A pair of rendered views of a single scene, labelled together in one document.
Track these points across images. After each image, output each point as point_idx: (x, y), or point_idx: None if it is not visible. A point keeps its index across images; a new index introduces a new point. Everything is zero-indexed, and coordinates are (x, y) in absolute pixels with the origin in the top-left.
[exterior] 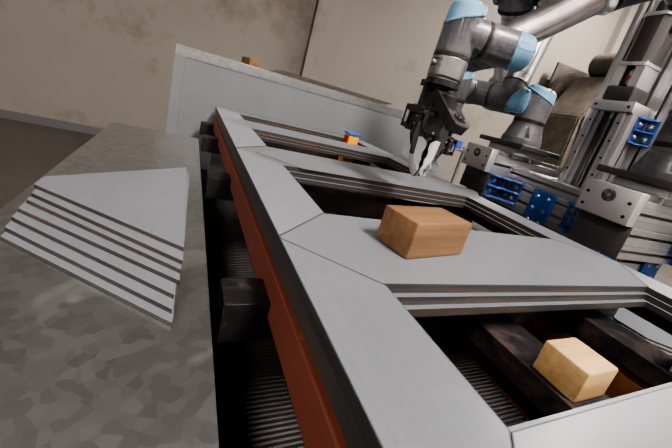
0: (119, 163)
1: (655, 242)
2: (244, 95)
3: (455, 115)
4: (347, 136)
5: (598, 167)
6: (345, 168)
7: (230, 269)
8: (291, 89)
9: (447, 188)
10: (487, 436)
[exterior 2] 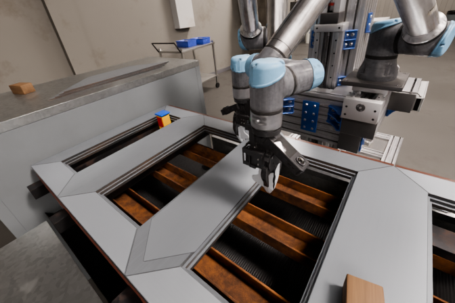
0: None
1: (382, 115)
2: (49, 137)
3: (298, 162)
4: (160, 118)
5: (342, 83)
6: (208, 199)
7: None
8: (88, 105)
9: None
10: None
